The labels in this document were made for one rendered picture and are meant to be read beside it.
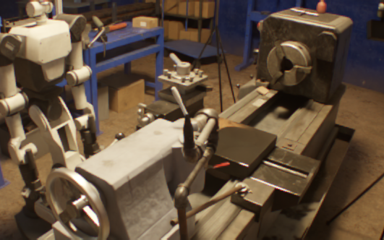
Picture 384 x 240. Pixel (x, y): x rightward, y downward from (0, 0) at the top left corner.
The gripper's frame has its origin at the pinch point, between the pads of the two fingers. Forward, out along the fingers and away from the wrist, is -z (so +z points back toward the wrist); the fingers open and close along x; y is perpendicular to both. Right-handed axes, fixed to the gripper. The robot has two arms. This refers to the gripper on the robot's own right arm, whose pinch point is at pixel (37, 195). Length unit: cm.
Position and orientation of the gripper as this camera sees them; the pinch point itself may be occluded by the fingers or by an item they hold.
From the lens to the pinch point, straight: 192.6
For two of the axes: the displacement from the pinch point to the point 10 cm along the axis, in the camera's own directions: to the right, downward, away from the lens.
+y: 5.0, -3.8, 7.8
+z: -1.4, -9.2, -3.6
